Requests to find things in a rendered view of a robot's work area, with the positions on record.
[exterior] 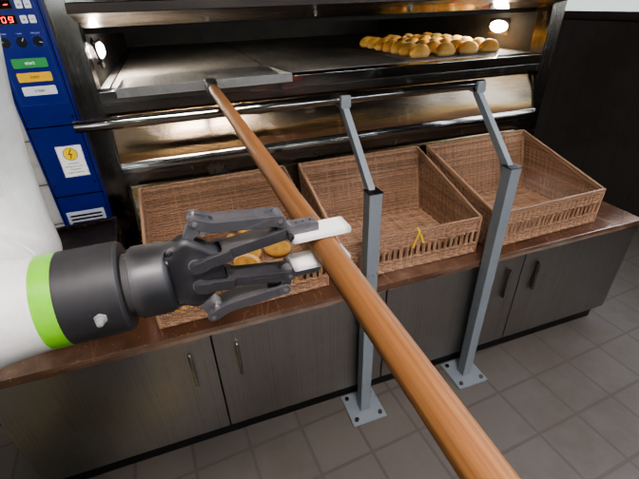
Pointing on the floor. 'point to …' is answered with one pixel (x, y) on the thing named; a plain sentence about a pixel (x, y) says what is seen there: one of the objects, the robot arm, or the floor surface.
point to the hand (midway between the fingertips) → (319, 243)
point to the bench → (285, 352)
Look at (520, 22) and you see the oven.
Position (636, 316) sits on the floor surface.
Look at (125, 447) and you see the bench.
